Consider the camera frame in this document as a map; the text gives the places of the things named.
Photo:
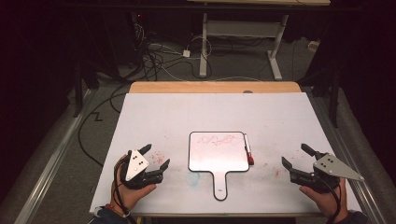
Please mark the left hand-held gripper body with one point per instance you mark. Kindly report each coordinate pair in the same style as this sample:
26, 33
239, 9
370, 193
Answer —
137, 165

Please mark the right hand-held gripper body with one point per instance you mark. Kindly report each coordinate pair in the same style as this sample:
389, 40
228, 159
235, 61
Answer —
330, 166

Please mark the white marker with red cap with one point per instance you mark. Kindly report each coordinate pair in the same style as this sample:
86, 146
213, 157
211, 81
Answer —
248, 149

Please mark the white handheld whiteboard paddle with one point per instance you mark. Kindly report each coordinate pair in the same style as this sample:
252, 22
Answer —
218, 155

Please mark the person's left hand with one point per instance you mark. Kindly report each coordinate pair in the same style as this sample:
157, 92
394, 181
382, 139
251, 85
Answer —
127, 196

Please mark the person's right hand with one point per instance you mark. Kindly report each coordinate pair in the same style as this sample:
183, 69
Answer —
330, 202

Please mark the large white table board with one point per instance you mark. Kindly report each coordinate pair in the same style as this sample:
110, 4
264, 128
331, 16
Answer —
155, 118

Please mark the black metal stand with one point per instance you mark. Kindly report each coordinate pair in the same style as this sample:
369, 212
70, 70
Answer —
334, 102
77, 93

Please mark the small white box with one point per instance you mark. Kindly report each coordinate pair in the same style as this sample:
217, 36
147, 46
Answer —
313, 46

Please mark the white power adapter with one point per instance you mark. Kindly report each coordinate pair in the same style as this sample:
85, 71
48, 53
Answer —
186, 53

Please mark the grey metal floor rail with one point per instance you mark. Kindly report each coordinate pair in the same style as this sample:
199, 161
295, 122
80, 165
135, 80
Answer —
342, 140
53, 161

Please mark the white metal desk frame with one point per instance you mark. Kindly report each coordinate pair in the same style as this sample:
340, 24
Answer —
243, 28

